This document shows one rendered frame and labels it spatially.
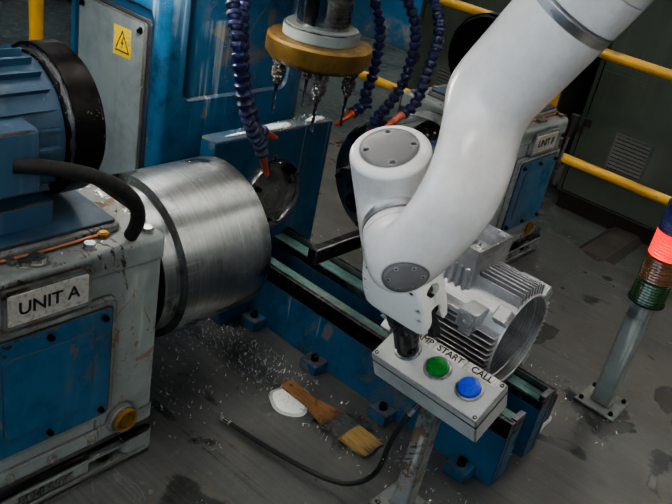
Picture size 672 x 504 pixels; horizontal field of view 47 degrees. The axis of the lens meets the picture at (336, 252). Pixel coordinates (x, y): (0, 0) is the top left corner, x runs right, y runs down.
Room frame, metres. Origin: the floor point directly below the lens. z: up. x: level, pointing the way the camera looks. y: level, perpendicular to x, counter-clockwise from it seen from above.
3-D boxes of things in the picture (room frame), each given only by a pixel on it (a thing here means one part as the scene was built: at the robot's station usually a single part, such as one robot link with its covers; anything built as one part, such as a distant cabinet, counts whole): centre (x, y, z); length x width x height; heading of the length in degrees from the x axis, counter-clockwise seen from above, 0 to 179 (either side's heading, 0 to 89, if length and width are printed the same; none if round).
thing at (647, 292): (1.21, -0.55, 1.05); 0.06 x 0.06 x 0.04
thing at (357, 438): (1.01, -0.04, 0.80); 0.21 x 0.05 x 0.01; 53
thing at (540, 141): (1.77, -0.29, 0.99); 0.35 x 0.31 x 0.37; 144
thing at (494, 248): (1.11, -0.19, 1.11); 0.12 x 0.11 x 0.07; 54
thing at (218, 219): (1.01, 0.28, 1.04); 0.37 x 0.25 x 0.25; 144
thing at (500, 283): (1.08, -0.22, 1.01); 0.20 x 0.19 x 0.19; 54
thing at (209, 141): (1.39, 0.19, 0.97); 0.30 x 0.11 x 0.34; 144
